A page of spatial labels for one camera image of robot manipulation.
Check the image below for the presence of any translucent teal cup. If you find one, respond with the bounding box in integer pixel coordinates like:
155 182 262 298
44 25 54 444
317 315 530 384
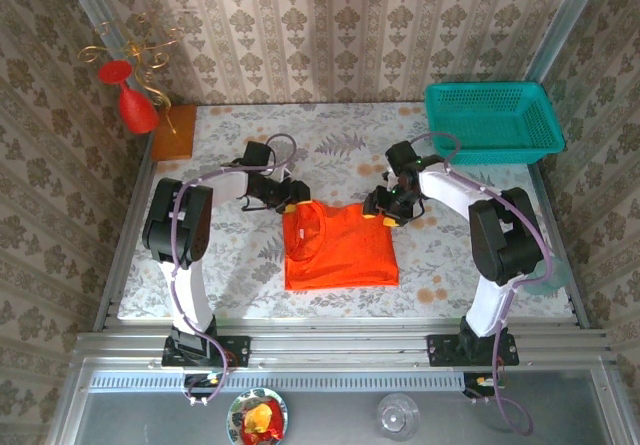
524 259 570 297

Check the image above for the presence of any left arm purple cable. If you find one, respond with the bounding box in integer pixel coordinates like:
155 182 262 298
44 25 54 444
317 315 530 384
167 133 299 407

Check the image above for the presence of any red yellow snack wrapper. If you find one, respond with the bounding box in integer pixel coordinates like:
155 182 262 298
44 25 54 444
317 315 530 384
241 398 285 439

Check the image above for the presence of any gold wire stand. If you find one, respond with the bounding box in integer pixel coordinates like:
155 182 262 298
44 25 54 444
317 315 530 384
77 12 184 135

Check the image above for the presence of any clear drinking glass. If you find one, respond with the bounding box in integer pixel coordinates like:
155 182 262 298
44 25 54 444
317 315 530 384
377 393 420 441

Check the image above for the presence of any brown wooden base board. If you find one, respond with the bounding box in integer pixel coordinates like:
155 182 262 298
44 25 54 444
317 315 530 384
151 104 199 161

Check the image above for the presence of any aluminium mounting rail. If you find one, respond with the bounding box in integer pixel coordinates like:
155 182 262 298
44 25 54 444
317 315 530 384
74 317 619 372

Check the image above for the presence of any grey metal shelf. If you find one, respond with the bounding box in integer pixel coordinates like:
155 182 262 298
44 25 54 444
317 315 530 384
49 359 640 445

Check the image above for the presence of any floral tablecloth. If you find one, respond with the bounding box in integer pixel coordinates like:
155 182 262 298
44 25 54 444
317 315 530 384
117 103 575 320

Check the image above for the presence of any patterned plate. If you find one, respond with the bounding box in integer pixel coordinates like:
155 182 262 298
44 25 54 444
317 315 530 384
227 387 290 445

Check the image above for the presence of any red plastic goblet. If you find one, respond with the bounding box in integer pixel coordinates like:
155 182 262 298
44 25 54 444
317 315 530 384
96 60 160 135

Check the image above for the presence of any grey slotted cable duct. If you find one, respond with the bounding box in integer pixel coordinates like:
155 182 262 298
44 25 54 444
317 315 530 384
87 370 467 394

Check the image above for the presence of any teal plastic basket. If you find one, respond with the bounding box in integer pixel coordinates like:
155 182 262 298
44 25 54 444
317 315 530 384
423 81 567 166

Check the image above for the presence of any orange t-shirt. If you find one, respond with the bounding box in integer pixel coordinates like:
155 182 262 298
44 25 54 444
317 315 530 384
281 202 401 292

